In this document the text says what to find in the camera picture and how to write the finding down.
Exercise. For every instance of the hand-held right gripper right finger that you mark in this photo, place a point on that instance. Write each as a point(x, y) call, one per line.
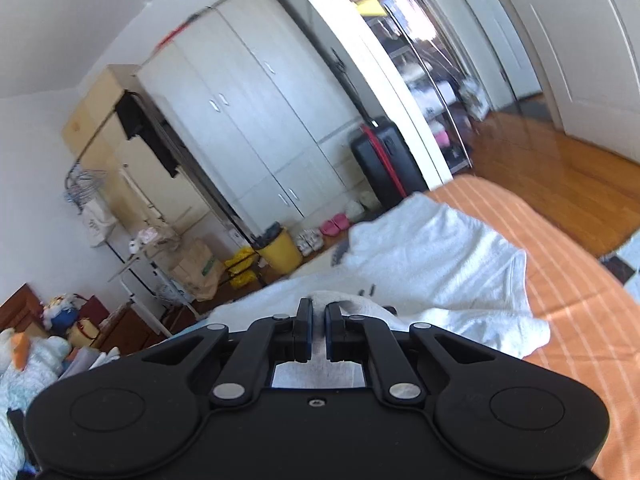
point(334, 332)

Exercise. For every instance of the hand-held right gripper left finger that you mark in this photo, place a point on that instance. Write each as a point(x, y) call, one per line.
point(302, 330)

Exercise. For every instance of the white fleece garment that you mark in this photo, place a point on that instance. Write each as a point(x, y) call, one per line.
point(440, 270)

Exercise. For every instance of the yellow trash bin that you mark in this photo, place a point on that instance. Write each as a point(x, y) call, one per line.
point(282, 255)

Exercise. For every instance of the yellow plastic bag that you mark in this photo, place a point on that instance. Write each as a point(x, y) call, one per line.
point(240, 265)

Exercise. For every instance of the pink slipper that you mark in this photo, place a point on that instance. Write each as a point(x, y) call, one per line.
point(328, 227)
point(340, 221)

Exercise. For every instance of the brown paper bag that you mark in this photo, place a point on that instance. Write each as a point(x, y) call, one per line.
point(197, 270)

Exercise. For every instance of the white printed plastic bag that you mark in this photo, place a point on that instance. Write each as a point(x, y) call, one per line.
point(172, 294)

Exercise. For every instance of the black garment rack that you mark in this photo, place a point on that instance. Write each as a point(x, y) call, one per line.
point(215, 195)

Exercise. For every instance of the wooden rolling side table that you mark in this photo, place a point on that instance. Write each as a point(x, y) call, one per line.
point(145, 260)

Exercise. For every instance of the black red suitcase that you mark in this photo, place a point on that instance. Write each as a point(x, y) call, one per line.
point(385, 165)

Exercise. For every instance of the brown wooden nightstand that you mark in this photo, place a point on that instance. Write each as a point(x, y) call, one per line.
point(125, 330)

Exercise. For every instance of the pink white box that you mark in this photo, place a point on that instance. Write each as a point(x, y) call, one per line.
point(148, 236)

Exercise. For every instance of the white round gadget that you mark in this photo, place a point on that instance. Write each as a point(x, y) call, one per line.
point(133, 247)

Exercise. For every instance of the white folded garment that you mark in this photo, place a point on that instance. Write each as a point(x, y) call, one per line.
point(107, 355)

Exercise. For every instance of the dark red bag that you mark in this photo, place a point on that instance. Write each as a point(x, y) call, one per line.
point(95, 310)

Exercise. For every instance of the pale yellow bag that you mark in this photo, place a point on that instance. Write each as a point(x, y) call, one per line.
point(82, 332)

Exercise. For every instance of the grey folded garment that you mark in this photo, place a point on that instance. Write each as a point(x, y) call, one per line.
point(80, 360)

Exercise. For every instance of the white wardrobe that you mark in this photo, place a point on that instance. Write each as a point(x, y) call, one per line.
point(240, 110)

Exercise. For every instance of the white tote bag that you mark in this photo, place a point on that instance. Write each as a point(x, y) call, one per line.
point(97, 225)

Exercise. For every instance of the blue stuffed bag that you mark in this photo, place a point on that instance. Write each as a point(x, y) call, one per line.
point(62, 317)

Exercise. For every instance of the multicolour striped printed blanket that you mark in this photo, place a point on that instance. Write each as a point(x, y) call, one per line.
point(575, 310)

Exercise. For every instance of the black hanging garment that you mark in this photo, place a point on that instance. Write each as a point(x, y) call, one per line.
point(145, 130)

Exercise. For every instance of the metal storage shelf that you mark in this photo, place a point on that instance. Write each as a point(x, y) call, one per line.
point(435, 90)

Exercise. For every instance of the light blue patterned quilt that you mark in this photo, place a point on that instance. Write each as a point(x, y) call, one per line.
point(35, 375)

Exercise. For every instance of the orange plush toy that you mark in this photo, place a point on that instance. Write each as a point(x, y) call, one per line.
point(22, 350)

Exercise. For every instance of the brown wooden headboard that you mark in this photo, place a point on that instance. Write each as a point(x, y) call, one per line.
point(20, 310)

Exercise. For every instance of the dark doormat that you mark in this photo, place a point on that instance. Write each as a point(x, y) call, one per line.
point(530, 107)

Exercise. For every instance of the black white checkered rug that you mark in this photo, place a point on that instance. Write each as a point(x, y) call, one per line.
point(625, 265)

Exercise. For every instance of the beige wooden cabinet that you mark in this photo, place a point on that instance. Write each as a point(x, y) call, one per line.
point(95, 110)

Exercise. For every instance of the white door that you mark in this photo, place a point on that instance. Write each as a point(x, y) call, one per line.
point(590, 60)

